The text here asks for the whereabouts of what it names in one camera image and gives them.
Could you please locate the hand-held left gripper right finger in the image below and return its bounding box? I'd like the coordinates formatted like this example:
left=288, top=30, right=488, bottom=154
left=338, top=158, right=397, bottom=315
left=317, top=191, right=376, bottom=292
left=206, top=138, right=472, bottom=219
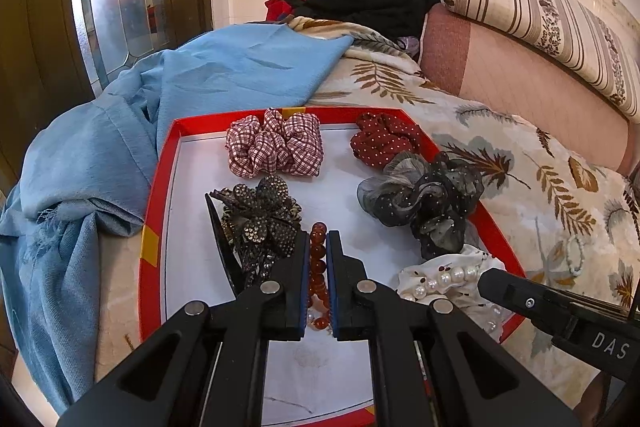
left=327, top=229, right=583, bottom=427

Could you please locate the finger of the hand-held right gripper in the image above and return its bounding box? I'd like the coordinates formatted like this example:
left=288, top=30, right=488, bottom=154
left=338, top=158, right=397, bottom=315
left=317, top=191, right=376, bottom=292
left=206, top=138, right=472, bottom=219
left=477, top=268, right=576, bottom=343

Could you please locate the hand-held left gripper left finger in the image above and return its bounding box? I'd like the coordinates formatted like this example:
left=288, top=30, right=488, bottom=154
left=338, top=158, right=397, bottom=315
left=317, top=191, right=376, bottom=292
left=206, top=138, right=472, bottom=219
left=57, top=229, right=313, bottom=427

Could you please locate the amber bead bracelet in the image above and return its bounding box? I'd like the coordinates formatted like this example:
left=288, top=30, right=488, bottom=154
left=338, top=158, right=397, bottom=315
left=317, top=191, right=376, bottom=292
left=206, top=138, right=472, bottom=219
left=307, top=222, right=333, bottom=330

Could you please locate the white dotted scrunchie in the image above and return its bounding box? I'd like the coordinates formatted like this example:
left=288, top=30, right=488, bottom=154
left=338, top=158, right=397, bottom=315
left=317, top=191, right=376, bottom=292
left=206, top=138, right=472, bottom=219
left=395, top=243, right=516, bottom=343

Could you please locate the pearl bracelet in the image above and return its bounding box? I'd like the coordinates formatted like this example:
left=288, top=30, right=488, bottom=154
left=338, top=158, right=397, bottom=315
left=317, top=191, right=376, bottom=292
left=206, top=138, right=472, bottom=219
left=398, top=266, right=501, bottom=333

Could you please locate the rhinestone flower hair clip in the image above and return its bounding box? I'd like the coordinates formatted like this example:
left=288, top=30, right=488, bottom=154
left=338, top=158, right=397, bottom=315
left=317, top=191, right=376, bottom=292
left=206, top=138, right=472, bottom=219
left=205, top=174, right=303, bottom=295

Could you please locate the black sheer scrunchie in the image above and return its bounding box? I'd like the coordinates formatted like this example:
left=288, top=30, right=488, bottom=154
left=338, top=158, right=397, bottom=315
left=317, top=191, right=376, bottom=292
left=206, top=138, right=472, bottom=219
left=356, top=151, right=486, bottom=262

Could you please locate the red cardboard tray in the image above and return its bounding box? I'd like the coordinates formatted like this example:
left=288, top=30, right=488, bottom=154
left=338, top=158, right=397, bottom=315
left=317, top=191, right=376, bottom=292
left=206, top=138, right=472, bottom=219
left=137, top=106, right=526, bottom=427

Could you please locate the leaf printed blanket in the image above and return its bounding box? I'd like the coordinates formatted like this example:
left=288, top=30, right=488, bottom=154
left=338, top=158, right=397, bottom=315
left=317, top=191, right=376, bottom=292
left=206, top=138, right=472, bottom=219
left=92, top=14, right=640, bottom=408

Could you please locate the red plaid scrunchie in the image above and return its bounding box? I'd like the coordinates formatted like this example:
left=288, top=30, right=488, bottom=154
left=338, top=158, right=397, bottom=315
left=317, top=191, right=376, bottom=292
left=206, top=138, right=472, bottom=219
left=225, top=108, right=323, bottom=178

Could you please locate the red dotted scrunchie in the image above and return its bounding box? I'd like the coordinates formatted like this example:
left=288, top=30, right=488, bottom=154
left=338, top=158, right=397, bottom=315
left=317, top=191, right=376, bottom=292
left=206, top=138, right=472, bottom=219
left=350, top=112, right=426, bottom=170

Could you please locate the pink bolster pillow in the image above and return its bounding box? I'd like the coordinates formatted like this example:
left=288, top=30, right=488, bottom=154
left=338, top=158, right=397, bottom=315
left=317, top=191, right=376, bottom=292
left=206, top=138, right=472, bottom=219
left=420, top=2, right=640, bottom=178

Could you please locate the blue cloth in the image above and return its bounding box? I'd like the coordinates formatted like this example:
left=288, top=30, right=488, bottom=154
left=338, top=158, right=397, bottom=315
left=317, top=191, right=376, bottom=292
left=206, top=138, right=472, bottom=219
left=0, top=23, right=356, bottom=413

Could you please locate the striped floral pillow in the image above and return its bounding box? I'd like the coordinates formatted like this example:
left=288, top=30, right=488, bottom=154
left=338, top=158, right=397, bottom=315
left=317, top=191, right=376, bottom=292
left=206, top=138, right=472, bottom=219
left=439, top=0, right=640, bottom=124

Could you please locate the black clothing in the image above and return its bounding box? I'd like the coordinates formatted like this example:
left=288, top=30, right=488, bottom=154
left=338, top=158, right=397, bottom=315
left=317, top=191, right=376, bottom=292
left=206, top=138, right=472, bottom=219
left=295, top=0, right=441, bottom=45

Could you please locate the red clothing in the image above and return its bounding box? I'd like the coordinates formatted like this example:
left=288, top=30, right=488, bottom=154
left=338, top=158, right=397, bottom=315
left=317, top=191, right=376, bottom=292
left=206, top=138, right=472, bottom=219
left=264, top=0, right=321, bottom=22

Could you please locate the wooden stained glass door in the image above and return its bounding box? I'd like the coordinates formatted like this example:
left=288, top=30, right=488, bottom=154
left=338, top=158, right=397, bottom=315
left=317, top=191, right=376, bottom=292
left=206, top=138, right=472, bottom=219
left=0, top=0, right=211, bottom=188

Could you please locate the pale bead bracelet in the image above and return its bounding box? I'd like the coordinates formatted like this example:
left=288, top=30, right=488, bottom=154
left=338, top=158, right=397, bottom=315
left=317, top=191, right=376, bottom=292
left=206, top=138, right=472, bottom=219
left=565, top=234, right=586, bottom=278

